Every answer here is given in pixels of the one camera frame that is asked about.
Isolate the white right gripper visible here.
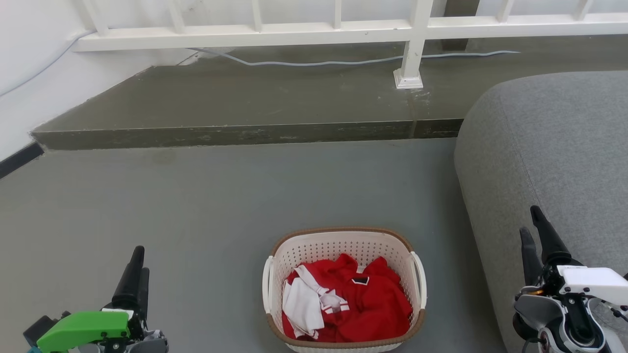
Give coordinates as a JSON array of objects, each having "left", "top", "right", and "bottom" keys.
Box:
[{"left": 520, "top": 205, "right": 628, "bottom": 307}]

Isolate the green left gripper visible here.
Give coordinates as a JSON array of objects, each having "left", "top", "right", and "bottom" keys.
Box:
[{"left": 23, "top": 246, "right": 150, "bottom": 353}]

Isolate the white laundry basket brown rim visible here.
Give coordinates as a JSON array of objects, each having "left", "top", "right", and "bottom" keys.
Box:
[{"left": 262, "top": 227, "right": 427, "bottom": 353}]

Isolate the grey fabric sofa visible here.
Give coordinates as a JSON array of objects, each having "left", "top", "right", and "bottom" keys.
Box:
[{"left": 454, "top": 71, "right": 628, "bottom": 353}]

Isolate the black baseboard strip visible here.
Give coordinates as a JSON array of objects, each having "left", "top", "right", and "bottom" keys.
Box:
[{"left": 0, "top": 142, "right": 44, "bottom": 180}]

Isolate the red and white garment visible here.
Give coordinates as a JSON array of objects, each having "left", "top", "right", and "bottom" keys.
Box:
[{"left": 282, "top": 253, "right": 413, "bottom": 343}]

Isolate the raised grey concrete step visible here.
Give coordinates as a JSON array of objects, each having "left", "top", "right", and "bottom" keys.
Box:
[{"left": 30, "top": 35, "right": 628, "bottom": 151}]

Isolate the dark pillar behind railing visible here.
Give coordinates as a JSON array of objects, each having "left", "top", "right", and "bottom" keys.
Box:
[{"left": 440, "top": 0, "right": 481, "bottom": 51}]

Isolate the white railing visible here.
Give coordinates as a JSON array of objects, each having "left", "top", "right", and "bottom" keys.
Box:
[{"left": 73, "top": 0, "right": 628, "bottom": 90}]

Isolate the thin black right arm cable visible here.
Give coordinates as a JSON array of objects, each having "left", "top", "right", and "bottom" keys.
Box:
[{"left": 606, "top": 302, "right": 628, "bottom": 324}]

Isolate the white wall cable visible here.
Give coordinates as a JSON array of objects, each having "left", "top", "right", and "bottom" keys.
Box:
[{"left": 0, "top": 30, "right": 95, "bottom": 98}]

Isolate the grey floor cable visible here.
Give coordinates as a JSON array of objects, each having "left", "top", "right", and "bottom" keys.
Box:
[{"left": 188, "top": 47, "right": 521, "bottom": 67}]

